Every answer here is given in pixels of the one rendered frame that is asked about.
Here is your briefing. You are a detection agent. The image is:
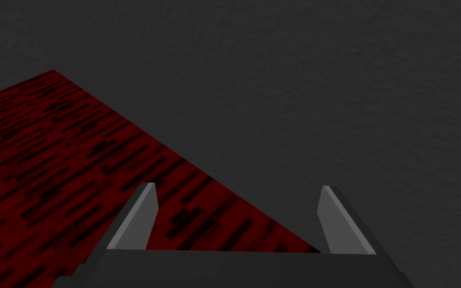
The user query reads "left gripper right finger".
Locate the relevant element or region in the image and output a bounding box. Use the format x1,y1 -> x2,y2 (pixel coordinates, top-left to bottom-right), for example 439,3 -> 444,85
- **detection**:
316,185 -> 380,255

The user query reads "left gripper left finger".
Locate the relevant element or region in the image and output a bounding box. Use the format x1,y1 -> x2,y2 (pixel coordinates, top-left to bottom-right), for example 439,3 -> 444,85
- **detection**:
103,182 -> 160,251

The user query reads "red wooden table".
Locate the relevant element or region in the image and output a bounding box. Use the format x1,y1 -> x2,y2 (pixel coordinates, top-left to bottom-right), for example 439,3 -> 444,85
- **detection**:
0,69 -> 323,288

